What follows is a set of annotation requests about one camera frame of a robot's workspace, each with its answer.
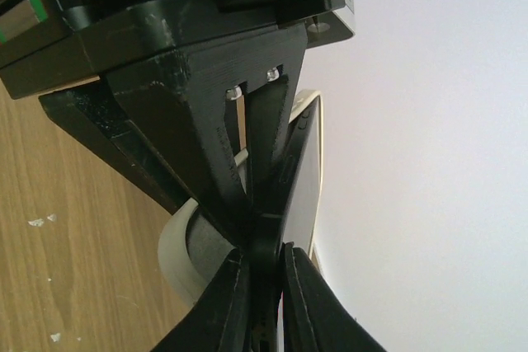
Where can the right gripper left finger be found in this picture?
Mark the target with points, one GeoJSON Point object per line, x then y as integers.
{"type": "Point", "coordinates": [219, 320]}

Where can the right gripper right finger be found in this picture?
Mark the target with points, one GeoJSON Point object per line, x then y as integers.
{"type": "Point", "coordinates": [314, 319]}

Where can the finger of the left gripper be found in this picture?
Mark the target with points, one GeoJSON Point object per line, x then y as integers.
{"type": "Point", "coordinates": [92, 116]}
{"type": "Point", "coordinates": [177, 101]}

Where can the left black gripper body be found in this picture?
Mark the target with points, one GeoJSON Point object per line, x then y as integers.
{"type": "Point", "coordinates": [47, 44]}

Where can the beige phone case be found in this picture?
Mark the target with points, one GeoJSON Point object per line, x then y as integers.
{"type": "Point", "coordinates": [190, 249]}

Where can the black smartphone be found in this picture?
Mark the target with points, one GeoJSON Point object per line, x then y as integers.
{"type": "Point", "coordinates": [287, 212]}

